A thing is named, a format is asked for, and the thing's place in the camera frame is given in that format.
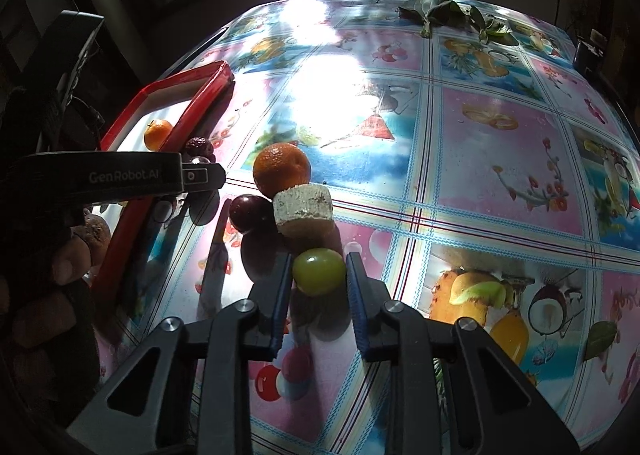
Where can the green grape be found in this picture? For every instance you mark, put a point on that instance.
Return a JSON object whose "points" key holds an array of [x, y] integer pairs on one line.
{"points": [[318, 271]]}

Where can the red rimmed tray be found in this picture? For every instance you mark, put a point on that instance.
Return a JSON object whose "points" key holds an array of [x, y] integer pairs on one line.
{"points": [[197, 100]]}

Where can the person's left hand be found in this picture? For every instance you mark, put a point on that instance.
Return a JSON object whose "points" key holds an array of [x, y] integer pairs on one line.
{"points": [[50, 275]]}

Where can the small green leaf sprig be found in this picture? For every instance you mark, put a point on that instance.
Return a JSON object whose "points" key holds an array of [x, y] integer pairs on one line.
{"points": [[492, 30]]}

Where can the large green leaf sprig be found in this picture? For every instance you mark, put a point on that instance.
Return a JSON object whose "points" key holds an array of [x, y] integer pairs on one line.
{"points": [[435, 10]]}

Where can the dark purple plum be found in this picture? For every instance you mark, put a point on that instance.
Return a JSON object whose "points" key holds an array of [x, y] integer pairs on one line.
{"points": [[247, 214]]}

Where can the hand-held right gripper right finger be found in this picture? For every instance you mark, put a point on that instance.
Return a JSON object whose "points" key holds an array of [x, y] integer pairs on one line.
{"points": [[356, 305]]}

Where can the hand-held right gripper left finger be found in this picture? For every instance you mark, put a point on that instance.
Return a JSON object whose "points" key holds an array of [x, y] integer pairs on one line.
{"points": [[280, 305]]}

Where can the black container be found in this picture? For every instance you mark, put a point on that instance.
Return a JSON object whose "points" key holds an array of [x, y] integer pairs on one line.
{"points": [[587, 55]]}

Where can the orange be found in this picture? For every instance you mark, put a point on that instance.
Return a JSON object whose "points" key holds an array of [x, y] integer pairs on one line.
{"points": [[280, 167], [157, 135]]}

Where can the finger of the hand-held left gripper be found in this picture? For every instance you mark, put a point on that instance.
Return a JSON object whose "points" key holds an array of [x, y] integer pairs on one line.
{"points": [[202, 177]]}

